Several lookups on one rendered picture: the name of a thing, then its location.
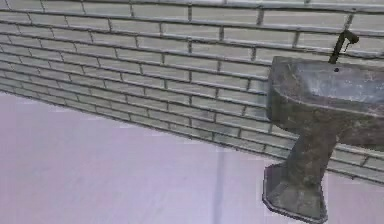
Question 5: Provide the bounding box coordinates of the black sink faucet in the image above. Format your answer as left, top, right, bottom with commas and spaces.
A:
328, 29, 360, 65

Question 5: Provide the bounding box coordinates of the grey stone pedestal sink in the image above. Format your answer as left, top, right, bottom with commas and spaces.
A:
261, 55, 384, 224

